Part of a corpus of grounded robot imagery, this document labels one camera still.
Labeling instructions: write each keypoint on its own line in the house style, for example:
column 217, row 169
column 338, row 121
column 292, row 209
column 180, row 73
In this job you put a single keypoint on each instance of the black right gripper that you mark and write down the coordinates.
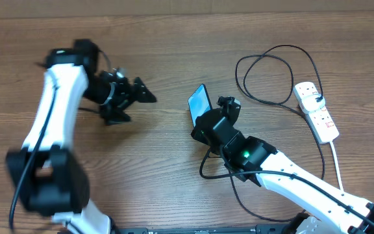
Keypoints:
column 199, row 135

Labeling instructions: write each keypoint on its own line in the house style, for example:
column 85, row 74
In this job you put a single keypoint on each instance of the white power strip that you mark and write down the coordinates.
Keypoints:
column 324, row 128

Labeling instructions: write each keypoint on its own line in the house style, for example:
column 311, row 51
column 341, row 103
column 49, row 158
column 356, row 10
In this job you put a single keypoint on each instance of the white charger adapter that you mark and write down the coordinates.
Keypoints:
column 309, row 98

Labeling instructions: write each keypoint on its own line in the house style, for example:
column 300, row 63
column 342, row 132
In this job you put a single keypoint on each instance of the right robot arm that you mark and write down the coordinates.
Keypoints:
column 250, row 158

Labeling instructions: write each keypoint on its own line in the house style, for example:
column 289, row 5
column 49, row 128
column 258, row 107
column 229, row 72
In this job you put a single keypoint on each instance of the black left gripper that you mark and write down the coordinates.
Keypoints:
column 128, row 98

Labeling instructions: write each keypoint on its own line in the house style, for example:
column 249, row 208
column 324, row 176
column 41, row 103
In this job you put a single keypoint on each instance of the Samsung Galaxy smartphone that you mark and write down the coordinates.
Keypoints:
column 199, row 103

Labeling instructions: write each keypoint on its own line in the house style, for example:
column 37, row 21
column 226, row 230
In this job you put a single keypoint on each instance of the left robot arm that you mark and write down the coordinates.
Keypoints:
column 47, row 178

